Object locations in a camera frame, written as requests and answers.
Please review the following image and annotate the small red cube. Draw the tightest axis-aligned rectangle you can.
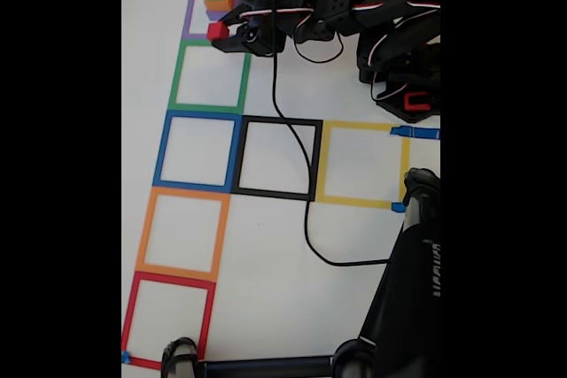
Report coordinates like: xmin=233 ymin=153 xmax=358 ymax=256
xmin=206 ymin=21 xmax=230 ymax=41

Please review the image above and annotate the red base clamp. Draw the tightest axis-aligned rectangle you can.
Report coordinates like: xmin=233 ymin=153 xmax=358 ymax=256
xmin=402 ymin=91 xmax=431 ymax=112

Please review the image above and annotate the purple square frame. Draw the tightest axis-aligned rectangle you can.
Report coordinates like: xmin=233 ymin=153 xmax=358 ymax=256
xmin=181 ymin=0 xmax=262 ymax=42

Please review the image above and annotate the thin servo wire loop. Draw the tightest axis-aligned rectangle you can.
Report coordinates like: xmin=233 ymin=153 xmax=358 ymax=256
xmin=293 ymin=19 xmax=346 ymax=65

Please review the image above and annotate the green square frame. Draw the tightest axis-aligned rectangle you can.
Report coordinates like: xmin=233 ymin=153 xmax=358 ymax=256
xmin=167 ymin=39 xmax=252 ymax=114

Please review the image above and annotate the black square frame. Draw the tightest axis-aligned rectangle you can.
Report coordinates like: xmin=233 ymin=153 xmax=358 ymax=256
xmin=229 ymin=115 xmax=323 ymax=202

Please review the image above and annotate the blue square frame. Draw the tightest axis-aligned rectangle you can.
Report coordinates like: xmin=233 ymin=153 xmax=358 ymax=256
xmin=152 ymin=110 xmax=244 ymax=193

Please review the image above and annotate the yellow square frame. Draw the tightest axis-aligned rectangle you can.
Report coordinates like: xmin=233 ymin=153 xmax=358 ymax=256
xmin=315 ymin=120 xmax=411 ymax=210

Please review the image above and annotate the black camera cable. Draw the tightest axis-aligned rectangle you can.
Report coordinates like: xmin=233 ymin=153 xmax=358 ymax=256
xmin=259 ymin=0 xmax=393 ymax=267

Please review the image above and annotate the orange square frame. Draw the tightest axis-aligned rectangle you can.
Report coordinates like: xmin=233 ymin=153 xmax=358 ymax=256
xmin=135 ymin=186 xmax=231 ymax=282

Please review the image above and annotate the black camera tripod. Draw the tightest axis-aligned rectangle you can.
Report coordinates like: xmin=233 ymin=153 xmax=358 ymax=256
xmin=159 ymin=168 xmax=441 ymax=378

